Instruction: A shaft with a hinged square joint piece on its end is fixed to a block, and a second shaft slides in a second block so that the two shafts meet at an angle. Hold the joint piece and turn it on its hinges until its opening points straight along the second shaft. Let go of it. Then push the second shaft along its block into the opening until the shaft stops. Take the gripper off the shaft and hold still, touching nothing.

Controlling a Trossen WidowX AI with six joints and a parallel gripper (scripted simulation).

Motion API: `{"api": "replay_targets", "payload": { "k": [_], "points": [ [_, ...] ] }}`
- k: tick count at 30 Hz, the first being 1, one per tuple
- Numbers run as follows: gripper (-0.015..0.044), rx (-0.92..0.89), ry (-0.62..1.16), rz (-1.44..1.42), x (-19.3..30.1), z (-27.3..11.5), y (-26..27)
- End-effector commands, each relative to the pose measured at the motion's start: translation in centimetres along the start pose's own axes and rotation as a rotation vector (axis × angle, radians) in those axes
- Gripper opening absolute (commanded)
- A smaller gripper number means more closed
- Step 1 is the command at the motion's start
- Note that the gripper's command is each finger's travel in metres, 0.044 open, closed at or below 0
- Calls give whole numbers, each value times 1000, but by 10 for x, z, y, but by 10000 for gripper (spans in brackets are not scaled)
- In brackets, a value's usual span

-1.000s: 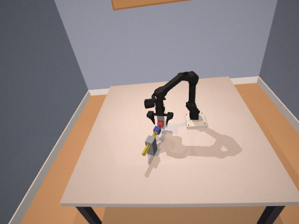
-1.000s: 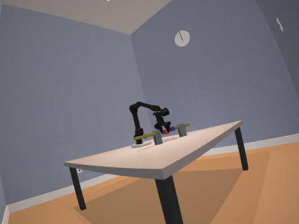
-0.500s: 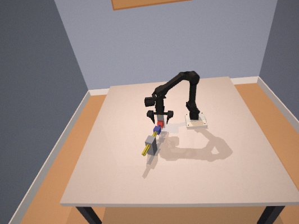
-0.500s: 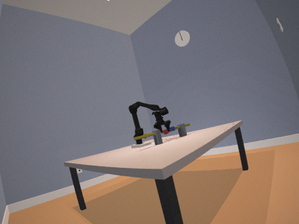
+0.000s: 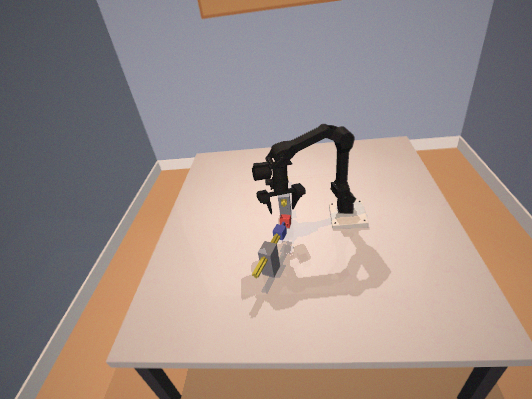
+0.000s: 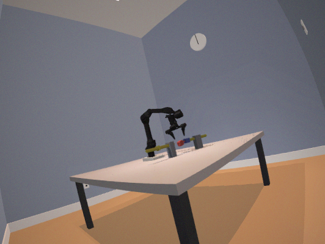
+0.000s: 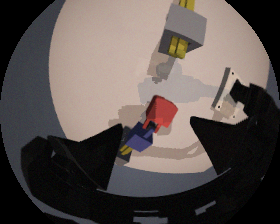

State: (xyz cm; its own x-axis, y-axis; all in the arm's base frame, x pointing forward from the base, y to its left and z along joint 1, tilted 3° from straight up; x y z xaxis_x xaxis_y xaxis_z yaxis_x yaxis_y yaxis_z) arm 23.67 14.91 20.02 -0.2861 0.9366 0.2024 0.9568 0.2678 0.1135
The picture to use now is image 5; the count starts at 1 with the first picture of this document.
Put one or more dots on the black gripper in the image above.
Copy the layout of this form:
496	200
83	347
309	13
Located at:
280	187

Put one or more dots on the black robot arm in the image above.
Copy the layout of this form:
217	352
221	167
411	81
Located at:
283	151

